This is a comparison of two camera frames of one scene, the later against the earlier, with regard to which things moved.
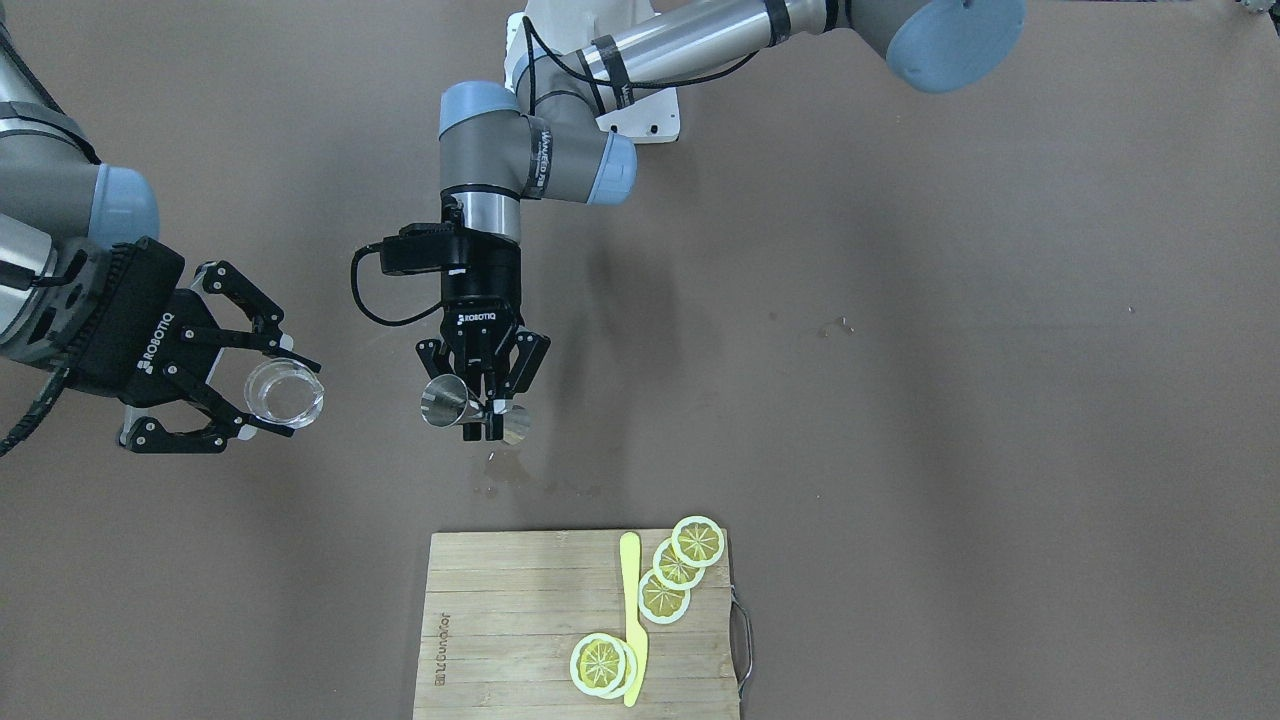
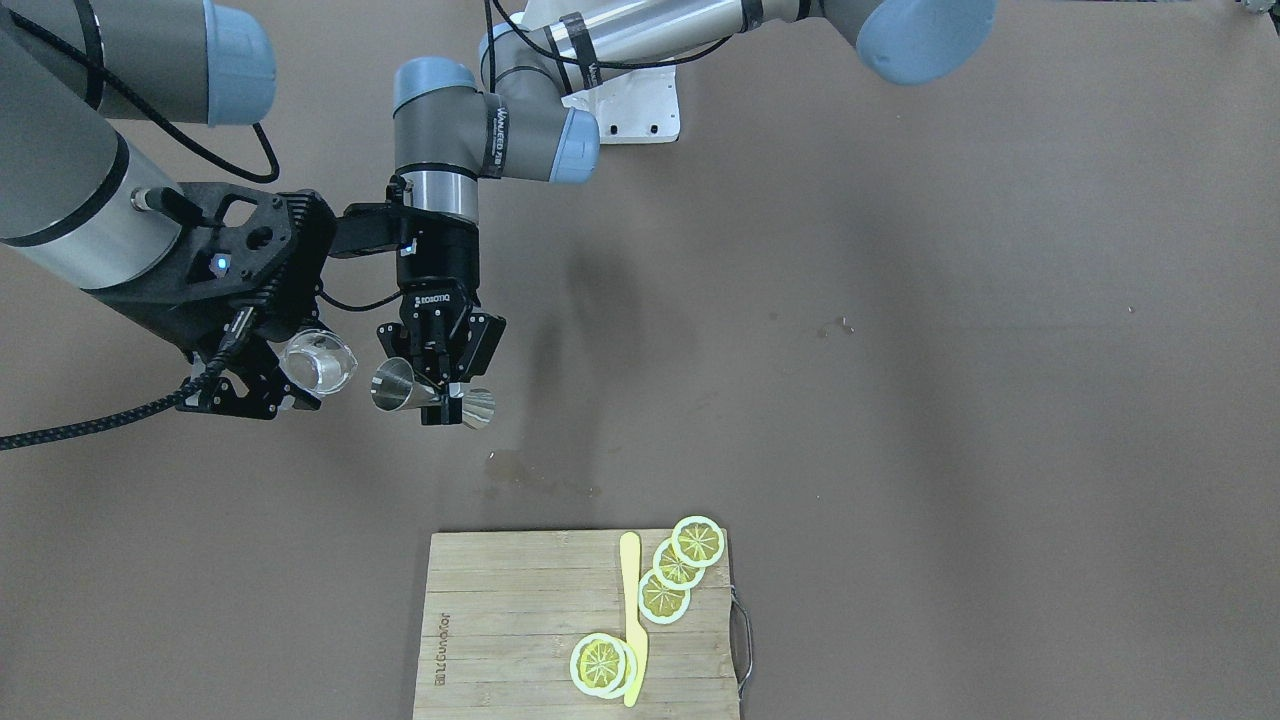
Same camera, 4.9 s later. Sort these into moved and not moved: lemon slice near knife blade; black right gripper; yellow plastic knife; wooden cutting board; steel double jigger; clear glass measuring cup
Moved: clear glass measuring cup; black right gripper; steel double jigger
Not moved: wooden cutting board; lemon slice near knife blade; yellow plastic knife
